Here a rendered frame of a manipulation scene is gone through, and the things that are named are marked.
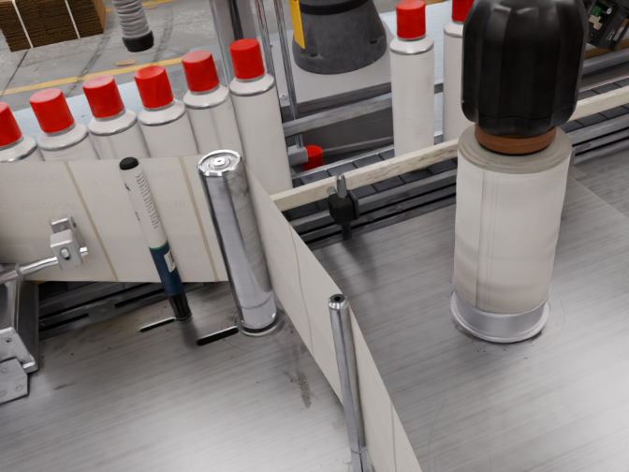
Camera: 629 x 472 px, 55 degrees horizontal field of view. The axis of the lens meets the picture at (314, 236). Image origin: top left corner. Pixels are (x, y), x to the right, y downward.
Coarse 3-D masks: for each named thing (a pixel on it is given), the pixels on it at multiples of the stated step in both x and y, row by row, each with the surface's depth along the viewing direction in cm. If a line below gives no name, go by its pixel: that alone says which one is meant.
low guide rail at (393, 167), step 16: (592, 96) 81; (608, 96) 81; (624, 96) 82; (576, 112) 80; (592, 112) 81; (448, 144) 76; (400, 160) 75; (416, 160) 75; (432, 160) 76; (352, 176) 73; (368, 176) 74; (384, 176) 75; (288, 192) 72; (304, 192) 72; (320, 192) 73; (288, 208) 73
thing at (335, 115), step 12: (624, 36) 86; (588, 48) 85; (384, 96) 78; (348, 108) 77; (360, 108) 77; (372, 108) 78; (384, 108) 79; (300, 120) 76; (312, 120) 76; (324, 120) 76; (336, 120) 77; (288, 132) 76; (300, 132) 76
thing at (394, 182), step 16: (624, 80) 91; (608, 112) 84; (624, 112) 84; (576, 128) 82; (368, 160) 82; (384, 160) 82; (448, 160) 80; (304, 176) 81; (320, 176) 81; (400, 176) 78; (416, 176) 78; (352, 192) 77; (368, 192) 76; (304, 208) 75; (320, 208) 75; (48, 288) 69; (64, 288) 69
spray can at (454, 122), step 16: (464, 0) 69; (464, 16) 70; (448, 32) 72; (448, 48) 73; (448, 64) 74; (448, 80) 76; (448, 96) 77; (448, 112) 78; (448, 128) 80; (464, 128) 78
